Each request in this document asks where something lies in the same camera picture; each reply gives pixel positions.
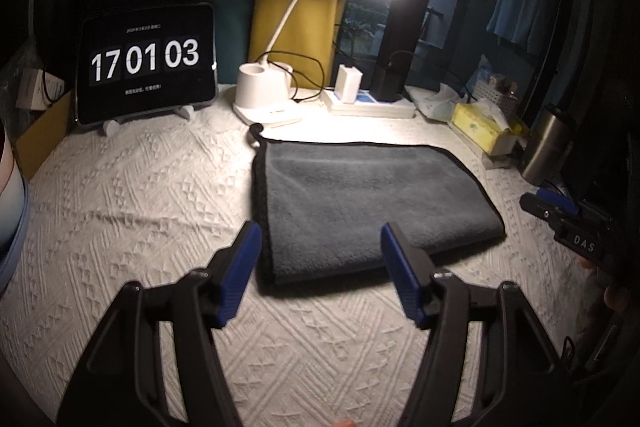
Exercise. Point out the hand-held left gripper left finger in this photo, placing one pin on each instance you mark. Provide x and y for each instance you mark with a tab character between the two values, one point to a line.
239	274

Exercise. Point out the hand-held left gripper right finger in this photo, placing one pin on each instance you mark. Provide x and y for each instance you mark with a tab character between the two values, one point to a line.
403	274

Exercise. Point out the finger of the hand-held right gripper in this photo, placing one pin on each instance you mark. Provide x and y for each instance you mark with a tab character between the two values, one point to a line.
537	206
557	199

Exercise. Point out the grey towel with black edge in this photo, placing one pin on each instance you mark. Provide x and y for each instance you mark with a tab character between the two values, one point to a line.
370	207

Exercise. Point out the person's right hand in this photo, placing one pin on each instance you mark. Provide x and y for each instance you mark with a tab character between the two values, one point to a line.
616	297

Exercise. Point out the steel thermos bottle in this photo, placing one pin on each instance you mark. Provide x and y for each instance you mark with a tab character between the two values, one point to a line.
545	147

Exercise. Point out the yellow tissue box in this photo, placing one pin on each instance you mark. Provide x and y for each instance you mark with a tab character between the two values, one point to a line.
482	127

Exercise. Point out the white storage basket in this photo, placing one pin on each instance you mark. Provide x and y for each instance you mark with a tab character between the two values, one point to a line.
497	94

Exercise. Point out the white textured tablecloth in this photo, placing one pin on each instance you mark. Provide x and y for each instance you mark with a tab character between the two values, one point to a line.
125	217

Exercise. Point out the clear plastic bag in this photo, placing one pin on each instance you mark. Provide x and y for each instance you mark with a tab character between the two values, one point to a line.
440	102

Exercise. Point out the white power strip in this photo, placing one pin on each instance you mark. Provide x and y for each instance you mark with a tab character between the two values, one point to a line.
372	104

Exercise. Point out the white tablet stand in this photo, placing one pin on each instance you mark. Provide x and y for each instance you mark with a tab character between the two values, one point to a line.
150	117

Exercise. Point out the white desk lamp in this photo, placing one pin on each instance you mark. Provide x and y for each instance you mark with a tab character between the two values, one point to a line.
262	87

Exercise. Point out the black power adapter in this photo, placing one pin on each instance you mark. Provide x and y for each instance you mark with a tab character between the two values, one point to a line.
390	82

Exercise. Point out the hanging blue garment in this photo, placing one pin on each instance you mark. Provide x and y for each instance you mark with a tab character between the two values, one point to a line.
522	7

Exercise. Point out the white charger plug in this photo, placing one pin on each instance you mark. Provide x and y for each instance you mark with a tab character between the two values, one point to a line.
348	82

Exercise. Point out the black tablet showing clock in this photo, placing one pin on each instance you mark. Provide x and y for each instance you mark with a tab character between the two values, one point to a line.
145	62

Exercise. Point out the brown cardboard box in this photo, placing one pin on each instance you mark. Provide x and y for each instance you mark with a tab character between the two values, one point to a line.
42	132

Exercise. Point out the small white box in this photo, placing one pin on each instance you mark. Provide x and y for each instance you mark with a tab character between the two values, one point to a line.
37	87

